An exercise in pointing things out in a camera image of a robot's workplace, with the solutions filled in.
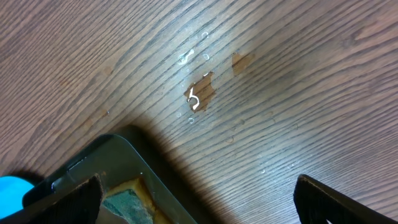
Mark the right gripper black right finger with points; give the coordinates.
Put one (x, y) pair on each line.
(316, 202)

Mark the blue plastic tray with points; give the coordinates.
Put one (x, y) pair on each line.
(12, 191)

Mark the green yellow sponge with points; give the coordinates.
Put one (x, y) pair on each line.
(132, 202)

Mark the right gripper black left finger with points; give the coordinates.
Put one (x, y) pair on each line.
(79, 203)

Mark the black water tray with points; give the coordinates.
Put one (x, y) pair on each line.
(116, 159)

